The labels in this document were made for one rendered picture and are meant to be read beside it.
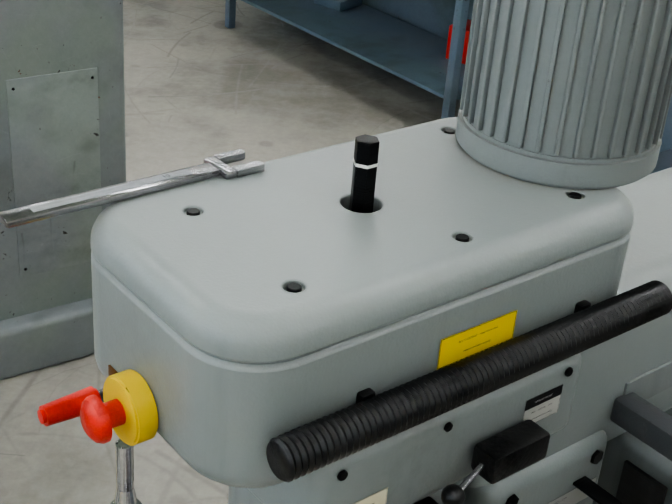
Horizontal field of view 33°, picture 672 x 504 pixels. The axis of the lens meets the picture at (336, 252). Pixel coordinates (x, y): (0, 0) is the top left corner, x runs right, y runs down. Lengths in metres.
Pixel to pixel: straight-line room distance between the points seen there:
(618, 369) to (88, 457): 2.65
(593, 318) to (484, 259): 0.15
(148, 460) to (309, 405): 2.81
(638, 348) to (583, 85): 0.33
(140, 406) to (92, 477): 2.70
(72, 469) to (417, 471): 2.68
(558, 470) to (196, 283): 0.51
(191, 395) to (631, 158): 0.47
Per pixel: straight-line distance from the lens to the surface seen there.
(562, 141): 1.05
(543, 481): 1.20
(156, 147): 5.75
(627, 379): 1.25
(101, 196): 0.97
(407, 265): 0.90
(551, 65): 1.03
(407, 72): 6.30
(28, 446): 3.76
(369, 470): 0.98
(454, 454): 1.06
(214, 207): 0.97
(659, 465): 1.37
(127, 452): 1.59
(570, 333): 1.02
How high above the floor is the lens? 2.33
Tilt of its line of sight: 29 degrees down
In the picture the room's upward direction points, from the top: 5 degrees clockwise
